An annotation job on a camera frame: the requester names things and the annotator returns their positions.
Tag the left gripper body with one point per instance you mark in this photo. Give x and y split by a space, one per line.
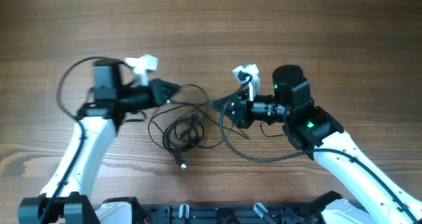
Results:
151 85

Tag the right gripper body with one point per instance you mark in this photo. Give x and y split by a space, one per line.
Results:
241 112

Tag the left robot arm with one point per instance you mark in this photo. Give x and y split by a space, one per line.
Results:
120 87

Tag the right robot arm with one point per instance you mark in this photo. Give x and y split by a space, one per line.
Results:
314 132

